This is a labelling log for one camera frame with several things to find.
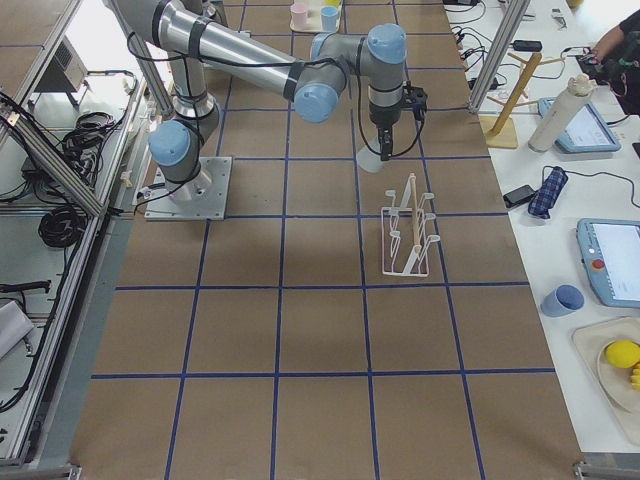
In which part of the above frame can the person at desk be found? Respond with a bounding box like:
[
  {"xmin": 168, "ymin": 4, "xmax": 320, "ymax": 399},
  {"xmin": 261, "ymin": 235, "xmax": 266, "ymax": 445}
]
[{"xmin": 592, "ymin": 10, "xmax": 639, "ymax": 115}]

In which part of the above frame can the light blue plastic cup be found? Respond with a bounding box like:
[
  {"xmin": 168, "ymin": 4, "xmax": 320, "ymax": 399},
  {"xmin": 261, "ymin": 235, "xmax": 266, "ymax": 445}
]
[{"xmin": 320, "ymin": 5, "xmax": 339, "ymax": 32}]

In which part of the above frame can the folded blue plaid umbrella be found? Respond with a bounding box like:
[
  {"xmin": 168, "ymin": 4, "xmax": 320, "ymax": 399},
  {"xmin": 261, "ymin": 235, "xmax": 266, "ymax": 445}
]
[{"xmin": 528, "ymin": 167, "xmax": 568, "ymax": 220}]

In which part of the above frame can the black power adapter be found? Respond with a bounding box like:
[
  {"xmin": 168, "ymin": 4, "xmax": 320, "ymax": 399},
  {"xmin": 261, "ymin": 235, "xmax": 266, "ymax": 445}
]
[{"xmin": 502, "ymin": 185, "xmax": 537, "ymax": 209}]

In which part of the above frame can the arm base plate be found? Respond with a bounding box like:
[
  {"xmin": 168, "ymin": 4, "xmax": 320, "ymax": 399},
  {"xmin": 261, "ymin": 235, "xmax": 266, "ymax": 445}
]
[{"xmin": 144, "ymin": 157, "xmax": 233, "ymax": 221}]

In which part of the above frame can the white cylindrical bottle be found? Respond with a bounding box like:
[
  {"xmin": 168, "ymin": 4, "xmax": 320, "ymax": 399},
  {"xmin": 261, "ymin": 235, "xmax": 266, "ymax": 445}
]
[{"xmin": 528, "ymin": 73, "xmax": 597, "ymax": 152}]

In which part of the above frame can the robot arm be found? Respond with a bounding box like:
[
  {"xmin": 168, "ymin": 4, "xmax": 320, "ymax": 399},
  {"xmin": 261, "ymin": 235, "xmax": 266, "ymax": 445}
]
[{"xmin": 105, "ymin": 1, "xmax": 408, "ymax": 206}]

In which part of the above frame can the wooden mug tree stand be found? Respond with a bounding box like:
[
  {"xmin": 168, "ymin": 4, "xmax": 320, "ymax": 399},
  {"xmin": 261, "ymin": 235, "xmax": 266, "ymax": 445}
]
[{"xmin": 478, "ymin": 52, "xmax": 564, "ymax": 149}]

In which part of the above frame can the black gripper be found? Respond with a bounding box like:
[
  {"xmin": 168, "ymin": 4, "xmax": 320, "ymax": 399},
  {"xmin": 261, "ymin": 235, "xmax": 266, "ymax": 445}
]
[{"xmin": 369, "ymin": 102, "xmax": 402, "ymax": 161}]

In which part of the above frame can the beige tray on desk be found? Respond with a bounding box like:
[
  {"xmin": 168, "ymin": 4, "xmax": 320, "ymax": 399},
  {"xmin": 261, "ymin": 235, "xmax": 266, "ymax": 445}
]
[{"xmin": 572, "ymin": 317, "xmax": 639, "ymax": 446}]

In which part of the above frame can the yellow toy lemon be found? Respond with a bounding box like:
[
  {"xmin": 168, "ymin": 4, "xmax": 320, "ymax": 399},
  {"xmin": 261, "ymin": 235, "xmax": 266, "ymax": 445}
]
[{"xmin": 604, "ymin": 340, "xmax": 640, "ymax": 369}]

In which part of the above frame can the pink plastic cup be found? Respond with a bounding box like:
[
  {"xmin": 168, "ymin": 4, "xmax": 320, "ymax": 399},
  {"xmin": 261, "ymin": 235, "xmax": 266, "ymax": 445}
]
[{"xmin": 290, "ymin": 1, "xmax": 308, "ymax": 31}]

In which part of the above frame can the grey-blue cup on desk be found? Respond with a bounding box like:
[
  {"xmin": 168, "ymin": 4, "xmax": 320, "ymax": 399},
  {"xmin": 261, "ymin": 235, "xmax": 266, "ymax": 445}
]
[{"xmin": 540, "ymin": 284, "xmax": 584, "ymax": 317}]

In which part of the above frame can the white wire cup rack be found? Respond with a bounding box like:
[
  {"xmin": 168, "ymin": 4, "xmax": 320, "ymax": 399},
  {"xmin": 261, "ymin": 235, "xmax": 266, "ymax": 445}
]
[{"xmin": 380, "ymin": 172, "xmax": 440, "ymax": 278}]

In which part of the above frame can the grey-blue plastic cup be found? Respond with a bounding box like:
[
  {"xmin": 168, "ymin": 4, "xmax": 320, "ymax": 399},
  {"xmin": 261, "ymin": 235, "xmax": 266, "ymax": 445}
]
[{"xmin": 356, "ymin": 148, "xmax": 384, "ymax": 174}]

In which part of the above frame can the white plastic tray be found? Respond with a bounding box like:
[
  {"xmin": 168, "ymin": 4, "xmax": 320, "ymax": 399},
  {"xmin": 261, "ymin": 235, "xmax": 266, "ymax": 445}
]
[{"xmin": 290, "ymin": 2, "xmax": 343, "ymax": 34}]

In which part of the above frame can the blue teach pendant tablet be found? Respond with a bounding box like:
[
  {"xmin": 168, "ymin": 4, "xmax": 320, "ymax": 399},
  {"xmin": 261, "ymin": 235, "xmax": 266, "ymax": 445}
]
[{"xmin": 554, "ymin": 100, "xmax": 621, "ymax": 154}]

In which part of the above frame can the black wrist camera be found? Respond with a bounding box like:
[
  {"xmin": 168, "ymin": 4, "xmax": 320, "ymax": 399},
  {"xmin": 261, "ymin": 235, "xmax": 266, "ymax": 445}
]
[{"xmin": 403, "ymin": 81, "xmax": 428, "ymax": 122}]

